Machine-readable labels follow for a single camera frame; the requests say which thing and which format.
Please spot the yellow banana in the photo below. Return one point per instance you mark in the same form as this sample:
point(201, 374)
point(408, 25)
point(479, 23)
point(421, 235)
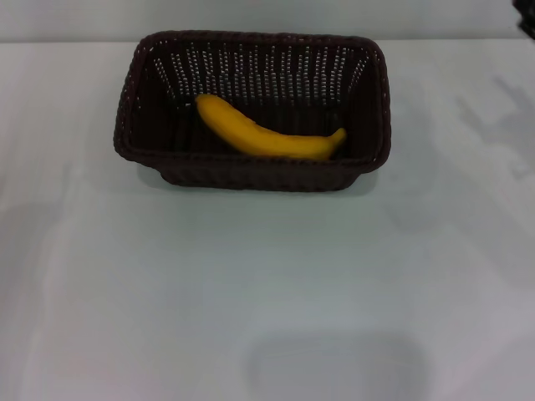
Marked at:
point(259, 135)

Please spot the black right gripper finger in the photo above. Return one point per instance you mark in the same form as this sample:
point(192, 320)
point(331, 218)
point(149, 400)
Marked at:
point(528, 30)
point(526, 6)

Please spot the black woven plastic basket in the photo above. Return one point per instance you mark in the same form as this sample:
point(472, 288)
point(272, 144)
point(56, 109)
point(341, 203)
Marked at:
point(167, 125)

